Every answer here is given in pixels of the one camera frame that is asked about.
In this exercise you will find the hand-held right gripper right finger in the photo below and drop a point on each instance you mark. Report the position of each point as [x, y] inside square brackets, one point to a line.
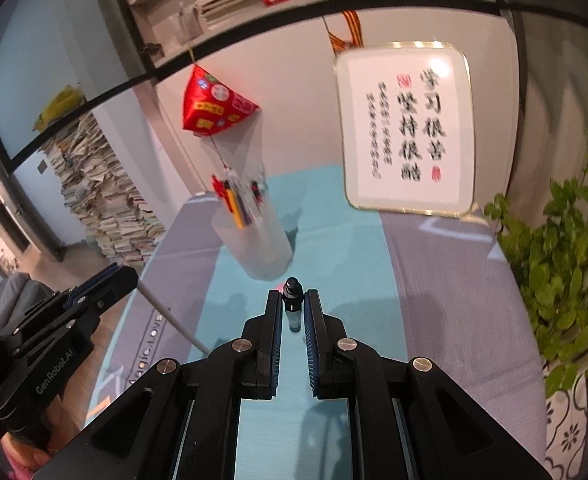
[310, 340]

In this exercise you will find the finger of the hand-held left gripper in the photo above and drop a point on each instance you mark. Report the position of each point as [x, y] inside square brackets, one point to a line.
[91, 285]
[116, 290]

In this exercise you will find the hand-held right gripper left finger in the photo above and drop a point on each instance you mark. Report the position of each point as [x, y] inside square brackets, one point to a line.
[274, 340]

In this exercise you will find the frosted plastic pen cup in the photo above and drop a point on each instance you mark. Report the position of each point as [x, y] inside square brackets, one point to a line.
[259, 250]

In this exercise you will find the yellow black pen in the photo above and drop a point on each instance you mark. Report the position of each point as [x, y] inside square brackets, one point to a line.
[235, 208]

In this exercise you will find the person's left hand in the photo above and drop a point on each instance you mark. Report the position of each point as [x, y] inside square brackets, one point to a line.
[64, 417]

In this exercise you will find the grey cloth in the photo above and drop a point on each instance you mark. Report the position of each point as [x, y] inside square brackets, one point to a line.
[24, 305]

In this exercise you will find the tall stack of books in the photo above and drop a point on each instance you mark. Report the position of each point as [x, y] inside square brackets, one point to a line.
[104, 200]

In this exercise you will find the teal grey desk mat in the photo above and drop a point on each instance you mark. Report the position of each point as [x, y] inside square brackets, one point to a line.
[399, 285]

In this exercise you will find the red black pen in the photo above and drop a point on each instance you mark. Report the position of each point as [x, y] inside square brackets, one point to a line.
[260, 192]

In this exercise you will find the yellow bag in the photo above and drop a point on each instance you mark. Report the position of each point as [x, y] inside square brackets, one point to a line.
[59, 107]

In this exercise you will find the red hanging ornament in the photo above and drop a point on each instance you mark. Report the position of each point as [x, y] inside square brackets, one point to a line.
[214, 105]

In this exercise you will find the gold framed calligraphy sign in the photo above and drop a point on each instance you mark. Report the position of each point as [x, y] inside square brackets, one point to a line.
[404, 130]

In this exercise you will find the green leafy plant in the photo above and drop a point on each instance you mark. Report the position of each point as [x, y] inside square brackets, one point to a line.
[564, 270]

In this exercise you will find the white patterned plant pot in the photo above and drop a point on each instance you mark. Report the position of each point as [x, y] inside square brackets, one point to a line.
[569, 425]

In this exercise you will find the wall switch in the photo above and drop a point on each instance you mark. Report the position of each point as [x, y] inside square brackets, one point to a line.
[41, 166]

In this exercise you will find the white wall shelf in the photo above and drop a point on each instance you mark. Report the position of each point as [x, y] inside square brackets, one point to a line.
[174, 42]

